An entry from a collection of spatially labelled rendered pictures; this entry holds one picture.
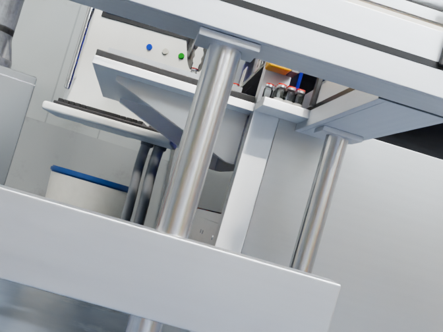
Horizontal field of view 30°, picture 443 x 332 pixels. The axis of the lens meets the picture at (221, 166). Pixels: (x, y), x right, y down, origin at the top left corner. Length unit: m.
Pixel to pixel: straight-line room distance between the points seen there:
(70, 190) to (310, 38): 3.79
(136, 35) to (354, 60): 1.91
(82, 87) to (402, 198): 1.39
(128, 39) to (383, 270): 1.41
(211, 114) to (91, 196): 3.71
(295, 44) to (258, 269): 0.32
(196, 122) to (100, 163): 4.99
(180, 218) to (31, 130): 4.90
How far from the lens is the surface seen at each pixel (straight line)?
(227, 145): 2.07
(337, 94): 1.64
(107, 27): 3.05
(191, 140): 1.17
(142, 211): 3.05
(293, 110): 1.86
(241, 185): 1.97
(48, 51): 6.09
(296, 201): 1.99
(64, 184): 4.91
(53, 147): 6.07
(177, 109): 2.06
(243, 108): 1.99
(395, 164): 2.05
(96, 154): 6.14
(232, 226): 1.96
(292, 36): 1.17
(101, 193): 4.87
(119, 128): 2.74
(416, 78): 1.21
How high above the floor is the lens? 0.59
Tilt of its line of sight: 3 degrees up
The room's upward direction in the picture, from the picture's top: 16 degrees clockwise
